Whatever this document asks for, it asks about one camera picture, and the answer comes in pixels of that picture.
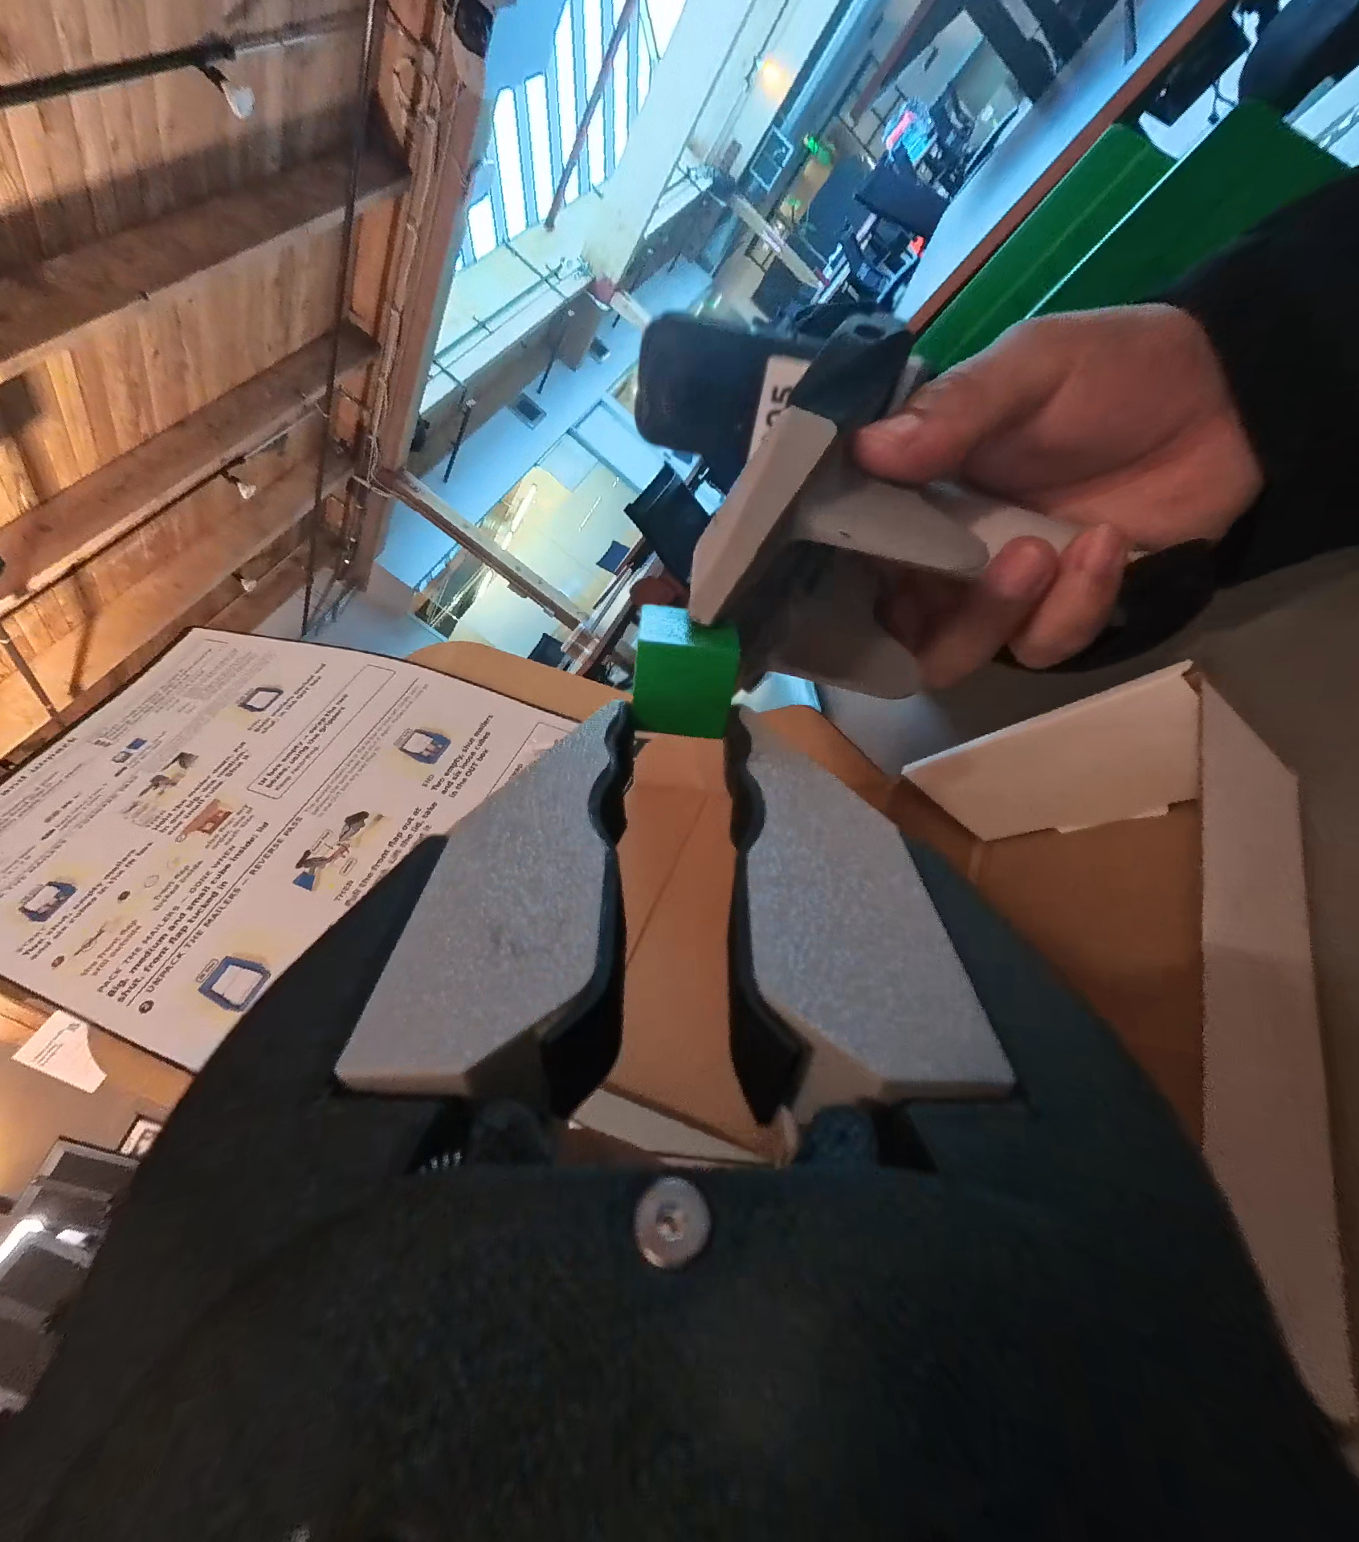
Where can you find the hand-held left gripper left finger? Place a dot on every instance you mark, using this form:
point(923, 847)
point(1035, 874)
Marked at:
point(488, 952)

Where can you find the small green cube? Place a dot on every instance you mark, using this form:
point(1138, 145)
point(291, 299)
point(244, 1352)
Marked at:
point(685, 674)

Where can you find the green plastic bin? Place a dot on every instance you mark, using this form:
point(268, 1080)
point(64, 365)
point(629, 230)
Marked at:
point(1064, 240)

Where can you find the person's right hand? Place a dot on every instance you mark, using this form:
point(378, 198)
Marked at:
point(1112, 409)

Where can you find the white cardboard mailer box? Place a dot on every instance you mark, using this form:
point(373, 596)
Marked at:
point(1089, 914)

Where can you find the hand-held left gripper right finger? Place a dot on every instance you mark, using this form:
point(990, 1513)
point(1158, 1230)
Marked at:
point(860, 952)

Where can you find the white paper notice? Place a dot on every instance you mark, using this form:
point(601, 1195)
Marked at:
point(60, 1050)

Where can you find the printed instruction sheet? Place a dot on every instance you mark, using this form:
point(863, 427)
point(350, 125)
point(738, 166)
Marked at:
point(210, 819)

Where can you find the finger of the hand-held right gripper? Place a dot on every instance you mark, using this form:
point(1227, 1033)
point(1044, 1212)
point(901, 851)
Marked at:
point(764, 517)
point(836, 640)

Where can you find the person's right forearm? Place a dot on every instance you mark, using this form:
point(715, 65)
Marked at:
point(1330, 362)

